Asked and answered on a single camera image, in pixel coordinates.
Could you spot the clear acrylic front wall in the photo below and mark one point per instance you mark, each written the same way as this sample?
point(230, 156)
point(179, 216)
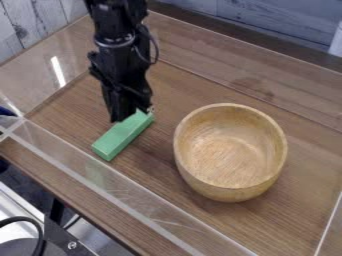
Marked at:
point(127, 210)

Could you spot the brown wooden bowl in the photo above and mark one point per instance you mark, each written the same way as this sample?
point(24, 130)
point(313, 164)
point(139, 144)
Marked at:
point(230, 150)

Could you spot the green rectangular block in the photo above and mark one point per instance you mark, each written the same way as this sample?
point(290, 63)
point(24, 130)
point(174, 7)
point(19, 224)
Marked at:
point(112, 142)

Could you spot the black metal bracket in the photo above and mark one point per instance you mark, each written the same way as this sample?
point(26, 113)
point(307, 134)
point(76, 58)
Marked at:
point(60, 243)

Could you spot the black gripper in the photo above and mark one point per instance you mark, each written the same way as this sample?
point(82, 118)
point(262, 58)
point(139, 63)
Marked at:
point(119, 65)

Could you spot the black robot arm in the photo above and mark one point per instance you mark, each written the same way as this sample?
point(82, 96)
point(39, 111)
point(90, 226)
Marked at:
point(118, 21)

